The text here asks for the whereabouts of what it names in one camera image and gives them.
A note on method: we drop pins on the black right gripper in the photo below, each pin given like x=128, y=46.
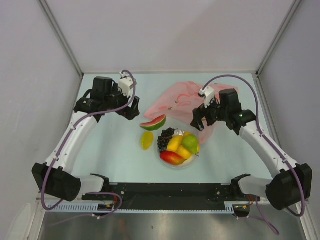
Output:
x=198, y=114

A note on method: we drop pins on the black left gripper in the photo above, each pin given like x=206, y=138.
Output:
x=130, y=113

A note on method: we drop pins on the green fake pear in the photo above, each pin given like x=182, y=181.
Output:
x=190, y=143

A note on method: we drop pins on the fake watermelon slice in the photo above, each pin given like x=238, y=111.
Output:
x=155, y=124

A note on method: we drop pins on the pink plastic bag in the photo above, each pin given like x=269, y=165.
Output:
x=177, y=102

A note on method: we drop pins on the yellow fake mango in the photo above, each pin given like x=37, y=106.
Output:
x=175, y=143

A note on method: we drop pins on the dark fake grapes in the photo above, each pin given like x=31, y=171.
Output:
x=164, y=139

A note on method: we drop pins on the red fake mango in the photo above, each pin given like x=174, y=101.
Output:
x=171, y=158

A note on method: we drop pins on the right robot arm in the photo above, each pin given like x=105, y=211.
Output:
x=291, y=182

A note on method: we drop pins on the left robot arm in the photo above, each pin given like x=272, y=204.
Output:
x=55, y=176

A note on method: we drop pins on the white paper plate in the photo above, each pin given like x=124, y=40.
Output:
x=188, y=162

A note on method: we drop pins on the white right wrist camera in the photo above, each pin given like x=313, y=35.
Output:
x=208, y=95

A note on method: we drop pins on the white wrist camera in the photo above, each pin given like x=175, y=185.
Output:
x=208, y=95
x=127, y=83

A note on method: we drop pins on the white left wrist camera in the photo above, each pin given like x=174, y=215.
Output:
x=127, y=83

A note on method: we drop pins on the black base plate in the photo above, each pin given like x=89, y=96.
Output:
x=175, y=196

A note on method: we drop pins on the white cable duct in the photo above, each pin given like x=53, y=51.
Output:
x=85, y=207

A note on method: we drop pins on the aluminium frame rail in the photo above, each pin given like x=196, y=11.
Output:
x=60, y=36

